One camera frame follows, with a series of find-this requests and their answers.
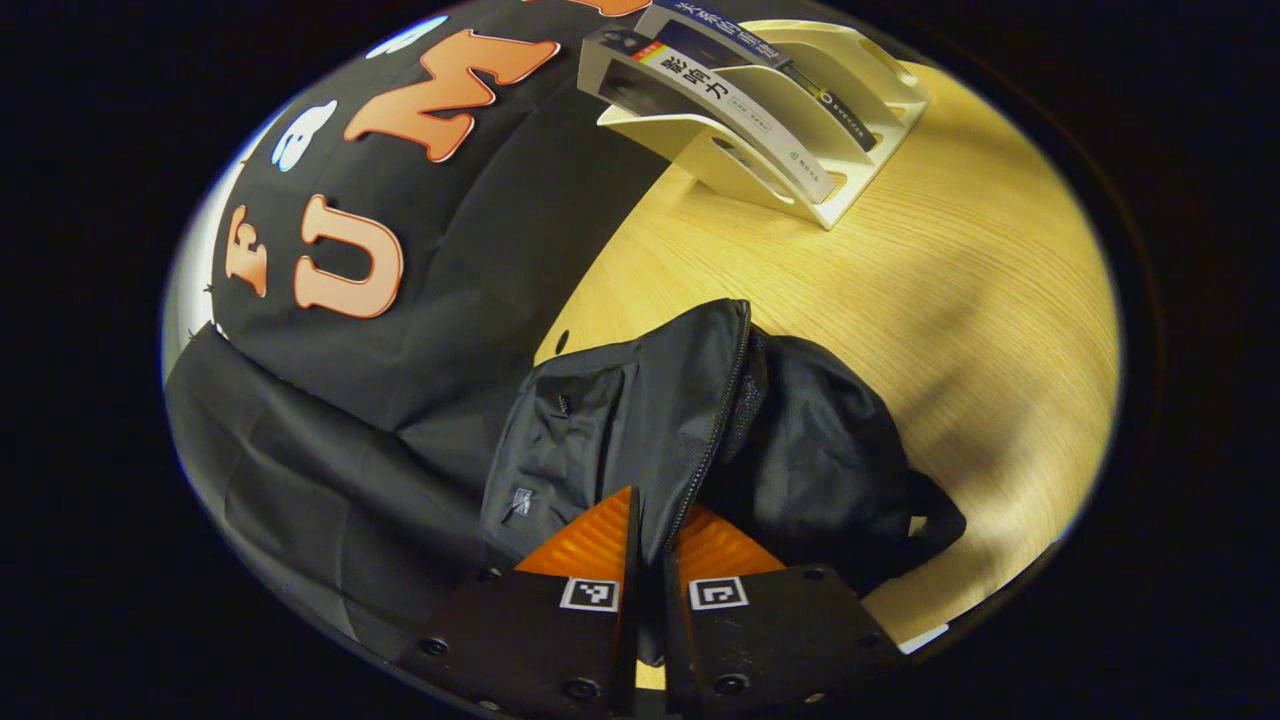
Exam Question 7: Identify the black schoolbag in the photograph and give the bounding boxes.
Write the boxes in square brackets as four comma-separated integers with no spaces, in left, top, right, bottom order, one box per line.
[480,298,968,666]

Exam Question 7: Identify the white spine book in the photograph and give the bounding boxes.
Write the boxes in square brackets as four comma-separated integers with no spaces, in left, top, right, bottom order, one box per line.
[580,28,839,206]

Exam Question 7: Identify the blue cover book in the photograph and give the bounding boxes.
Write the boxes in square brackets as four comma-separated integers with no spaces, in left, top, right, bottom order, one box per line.
[635,0,881,153]

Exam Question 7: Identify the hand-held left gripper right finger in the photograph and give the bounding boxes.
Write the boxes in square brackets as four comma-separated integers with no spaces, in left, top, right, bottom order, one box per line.
[660,500,908,719]

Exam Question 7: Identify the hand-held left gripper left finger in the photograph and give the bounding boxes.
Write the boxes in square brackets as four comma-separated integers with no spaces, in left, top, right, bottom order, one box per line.
[395,485,643,720]

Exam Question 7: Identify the white bookshelf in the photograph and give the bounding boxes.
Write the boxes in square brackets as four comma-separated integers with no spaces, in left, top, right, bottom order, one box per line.
[578,18,931,231]

